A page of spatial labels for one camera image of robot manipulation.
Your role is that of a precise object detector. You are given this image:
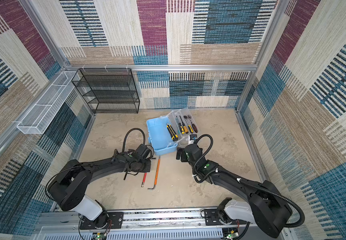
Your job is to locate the orange handled tool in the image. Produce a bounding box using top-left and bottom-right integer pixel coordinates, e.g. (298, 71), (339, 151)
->
(154, 156), (161, 188)

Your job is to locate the yellow black utility knife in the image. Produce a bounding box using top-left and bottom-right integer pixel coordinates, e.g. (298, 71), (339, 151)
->
(167, 124), (178, 142)

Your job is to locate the black handled screwdriver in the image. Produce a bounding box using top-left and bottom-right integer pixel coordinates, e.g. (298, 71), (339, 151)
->
(177, 117), (185, 135)

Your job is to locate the yellow handled wrench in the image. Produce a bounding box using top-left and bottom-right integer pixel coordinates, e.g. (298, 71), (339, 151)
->
(184, 116), (194, 134)

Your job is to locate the ratchet wrench dark handle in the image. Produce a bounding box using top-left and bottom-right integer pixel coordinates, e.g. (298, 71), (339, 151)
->
(187, 115), (198, 133)

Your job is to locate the light blue plastic tool box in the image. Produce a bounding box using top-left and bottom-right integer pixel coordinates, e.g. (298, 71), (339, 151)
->
(147, 108), (200, 156)

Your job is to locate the teal utility knife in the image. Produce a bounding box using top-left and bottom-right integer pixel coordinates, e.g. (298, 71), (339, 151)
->
(174, 116), (180, 130)

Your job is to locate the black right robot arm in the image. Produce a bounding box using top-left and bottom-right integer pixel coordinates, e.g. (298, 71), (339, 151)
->
(180, 144), (294, 238)

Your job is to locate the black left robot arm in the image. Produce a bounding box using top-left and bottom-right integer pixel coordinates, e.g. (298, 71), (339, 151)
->
(46, 144), (154, 221)

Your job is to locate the black mesh shelf rack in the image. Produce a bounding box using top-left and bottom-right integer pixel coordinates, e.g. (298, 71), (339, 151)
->
(72, 68), (140, 114)

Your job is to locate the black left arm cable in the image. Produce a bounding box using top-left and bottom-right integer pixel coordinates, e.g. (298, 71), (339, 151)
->
(121, 128), (154, 160)

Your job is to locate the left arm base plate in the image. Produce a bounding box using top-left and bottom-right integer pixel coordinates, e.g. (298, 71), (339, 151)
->
(79, 212), (124, 230)

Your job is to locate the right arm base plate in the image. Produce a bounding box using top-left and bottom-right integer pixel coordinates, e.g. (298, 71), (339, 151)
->
(200, 209), (247, 226)

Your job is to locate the white wire mesh basket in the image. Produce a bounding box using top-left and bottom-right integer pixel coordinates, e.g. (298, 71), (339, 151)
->
(17, 71), (76, 135)

